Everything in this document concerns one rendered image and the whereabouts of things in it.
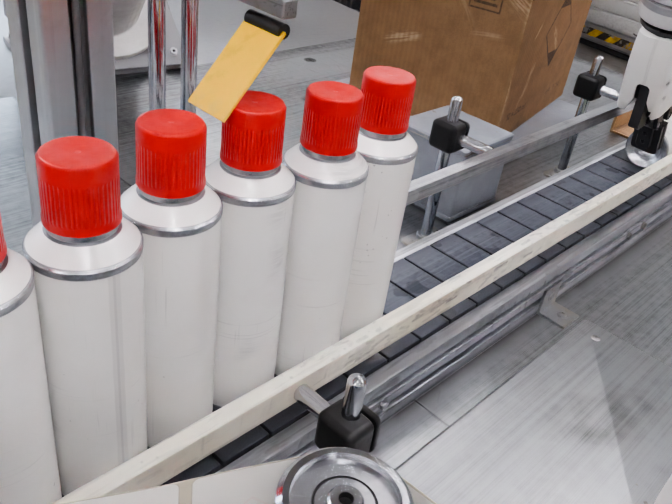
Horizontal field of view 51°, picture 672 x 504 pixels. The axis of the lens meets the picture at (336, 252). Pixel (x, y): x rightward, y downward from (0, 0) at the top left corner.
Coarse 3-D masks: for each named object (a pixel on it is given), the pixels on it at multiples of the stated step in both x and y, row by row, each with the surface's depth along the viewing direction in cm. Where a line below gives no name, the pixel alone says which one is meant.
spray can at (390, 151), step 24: (384, 72) 43; (408, 72) 44; (384, 96) 42; (408, 96) 43; (384, 120) 43; (408, 120) 44; (360, 144) 44; (384, 144) 43; (408, 144) 44; (384, 168) 44; (408, 168) 45; (384, 192) 45; (360, 216) 46; (384, 216) 46; (360, 240) 47; (384, 240) 47; (360, 264) 48; (384, 264) 48; (360, 288) 49; (384, 288) 50; (360, 312) 50
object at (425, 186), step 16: (592, 112) 79; (608, 112) 80; (624, 112) 84; (560, 128) 74; (576, 128) 76; (512, 144) 68; (528, 144) 69; (544, 144) 72; (464, 160) 64; (480, 160) 64; (496, 160) 66; (512, 160) 68; (432, 176) 60; (448, 176) 61; (464, 176) 63; (416, 192) 58; (432, 192) 60
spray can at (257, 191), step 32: (256, 96) 37; (224, 128) 36; (256, 128) 36; (224, 160) 37; (256, 160) 37; (224, 192) 37; (256, 192) 37; (288, 192) 38; (224, 224) 38; (256, 224) 38; (288, 224) 40; (224, 256) 39; (256, 256) 39; (224, 288) 40; (256, 288) 40; (224, 320) 41; (256, 320) 42; (224, 352) 43; (256, 352) 43; (224, 384) 44; (256, 384) 45
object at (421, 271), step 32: (608, 160) 89; (544, 192) 79; (576, 192) 80; (640, 192) 82; (480, 224) 71; (512, 224) 72; (544, 224) 73; (416, 256) 64; (448, 256) 65; (480, 256) 66; (544, 256) 67; (416, 288) 60; (448, 320) 57; (384, 352) 53; (288, 416) 46; (224, 448) 43
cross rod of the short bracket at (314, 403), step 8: (304, 384) 44; (296, 392) 44; (304, 392) 44; (312, 392) 44; (296, 400) 44; (304, 400) 44; (312, 400) 43; (320, 400) 43; (312, 408) 43; (320, 408) 43
